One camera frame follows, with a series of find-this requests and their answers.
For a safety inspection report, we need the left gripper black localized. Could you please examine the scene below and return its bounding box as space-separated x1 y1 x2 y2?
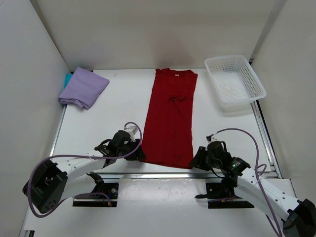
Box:
117 138 146 160

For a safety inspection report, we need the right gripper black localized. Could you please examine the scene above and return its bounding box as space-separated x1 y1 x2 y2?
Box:
190 147 221 172

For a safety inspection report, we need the red t shirt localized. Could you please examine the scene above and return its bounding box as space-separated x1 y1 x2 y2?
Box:
142 69 198 169

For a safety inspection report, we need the white plastic basket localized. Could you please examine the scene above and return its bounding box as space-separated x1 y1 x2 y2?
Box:
204 55 267 109

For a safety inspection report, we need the lavender t shirt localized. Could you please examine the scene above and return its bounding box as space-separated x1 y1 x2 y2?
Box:
58 67 110 110

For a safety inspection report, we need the teal t shirt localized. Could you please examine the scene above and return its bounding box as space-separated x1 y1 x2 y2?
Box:
64 74 72 88

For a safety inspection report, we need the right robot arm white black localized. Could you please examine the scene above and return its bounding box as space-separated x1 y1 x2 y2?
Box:
190 141 316 237

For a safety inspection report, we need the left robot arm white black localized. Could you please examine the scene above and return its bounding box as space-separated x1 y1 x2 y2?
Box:
22 126 146 218

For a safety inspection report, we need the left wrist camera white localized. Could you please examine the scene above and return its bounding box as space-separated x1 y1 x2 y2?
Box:
124 125 138 142

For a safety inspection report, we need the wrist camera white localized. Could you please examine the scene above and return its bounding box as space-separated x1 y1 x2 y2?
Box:
206 132 218 143
124 125 138 142

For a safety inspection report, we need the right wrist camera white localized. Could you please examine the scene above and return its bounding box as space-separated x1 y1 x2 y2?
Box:
206 132 218 143

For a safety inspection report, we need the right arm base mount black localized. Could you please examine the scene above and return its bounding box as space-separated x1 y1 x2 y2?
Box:
195 182 254 209

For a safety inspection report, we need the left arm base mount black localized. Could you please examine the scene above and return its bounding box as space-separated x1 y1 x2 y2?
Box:
73 173 119 208

